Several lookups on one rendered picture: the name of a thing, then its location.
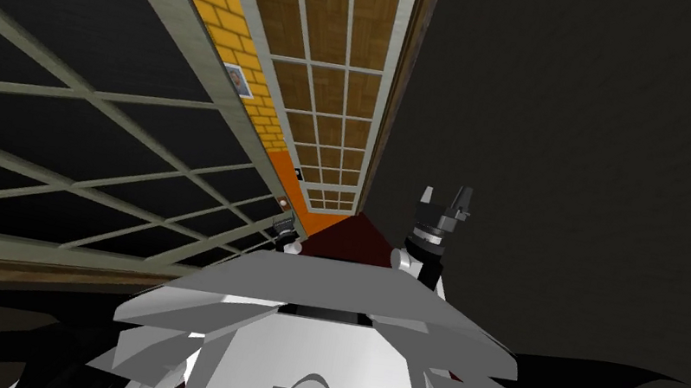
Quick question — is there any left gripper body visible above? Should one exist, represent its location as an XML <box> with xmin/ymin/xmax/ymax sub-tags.
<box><xmin>269</xmin><ymin>210</ymin><xmax>300</xmax><ymax>246</ymax></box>

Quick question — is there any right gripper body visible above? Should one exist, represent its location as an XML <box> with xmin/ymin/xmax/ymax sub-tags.
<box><xmin>411</xmin><ymin>198</ymin><xmax>472</xmax><ymax>243</ymax></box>

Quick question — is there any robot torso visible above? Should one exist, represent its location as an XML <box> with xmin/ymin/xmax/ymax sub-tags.
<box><xmin>81</xmin><ymin>220</ymin><xmax>556</xmax><ymax>388</ymax></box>

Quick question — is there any grey glass pane door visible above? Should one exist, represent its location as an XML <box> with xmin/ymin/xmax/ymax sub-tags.
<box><xmin>0</xmin><ymin>0</ymin><xmax>352</xmax><ymax>322</ymax></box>

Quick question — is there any small framed wall picture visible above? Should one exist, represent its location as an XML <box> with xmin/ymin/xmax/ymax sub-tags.
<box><xmin>217</xmin><ymin>61</ymin><xmax>261</xmax><ymax>102</ymax></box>

